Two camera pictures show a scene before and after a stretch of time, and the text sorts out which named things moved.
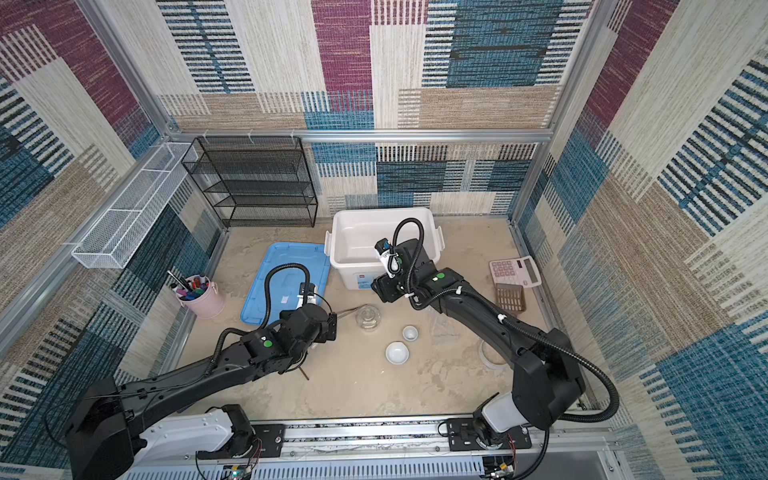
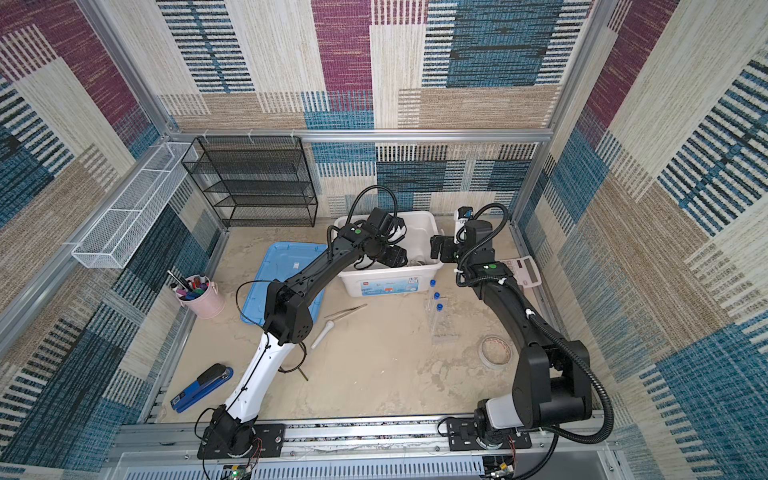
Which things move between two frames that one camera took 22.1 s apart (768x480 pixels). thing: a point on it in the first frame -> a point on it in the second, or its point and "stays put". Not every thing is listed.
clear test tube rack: x=445 y=331 stays put
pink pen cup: x=199 y=295 stays put
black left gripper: x=326 y=334 -> x=396 y=260
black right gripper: x=385 y=289 -> x=447 y=244
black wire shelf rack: x=255 y=181 stays put
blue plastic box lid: x=285 y=283 stays put
